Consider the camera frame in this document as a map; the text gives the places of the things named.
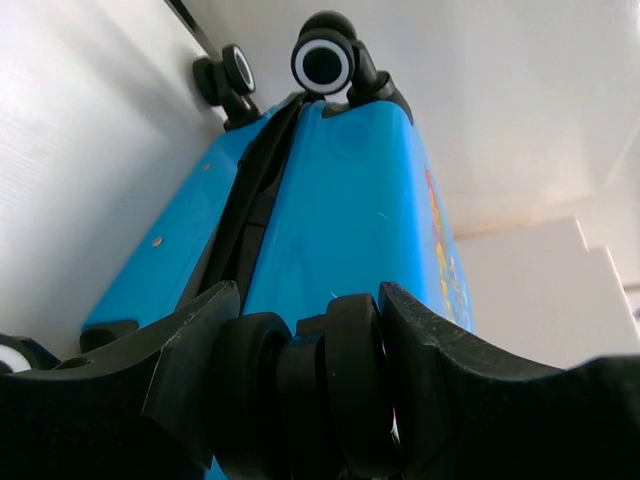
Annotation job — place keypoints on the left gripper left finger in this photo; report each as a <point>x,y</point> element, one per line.
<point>133,409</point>

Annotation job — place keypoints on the blue hard-shell suitcase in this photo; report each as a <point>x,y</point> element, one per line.
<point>308,209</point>

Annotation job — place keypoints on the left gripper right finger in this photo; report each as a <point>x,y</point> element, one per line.
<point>467,409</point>

